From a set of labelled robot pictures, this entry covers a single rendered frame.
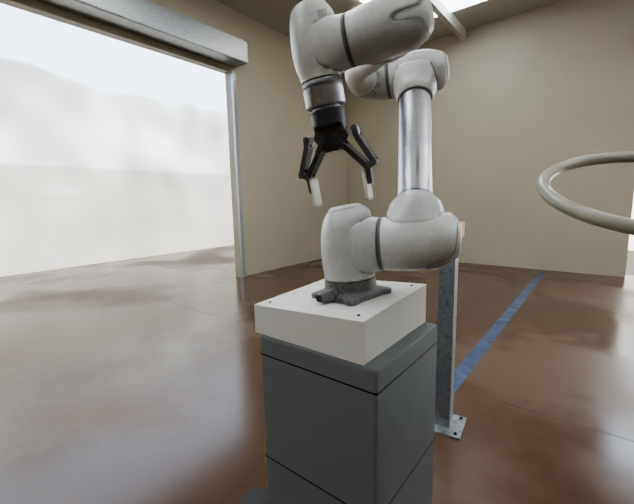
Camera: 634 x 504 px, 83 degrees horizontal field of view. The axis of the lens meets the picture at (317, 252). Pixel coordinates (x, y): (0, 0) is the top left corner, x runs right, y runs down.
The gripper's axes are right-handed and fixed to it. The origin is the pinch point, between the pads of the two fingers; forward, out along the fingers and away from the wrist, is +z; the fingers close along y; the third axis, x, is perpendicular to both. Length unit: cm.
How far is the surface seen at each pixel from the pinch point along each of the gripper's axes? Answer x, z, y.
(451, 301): -95, 67, -1
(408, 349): -8.5, 43.7, -7.3
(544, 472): -74, 138, -36
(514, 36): -641, -150, -23
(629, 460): -100, 145, -69
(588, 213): -14, 12, -48
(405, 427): -4, 65, -5
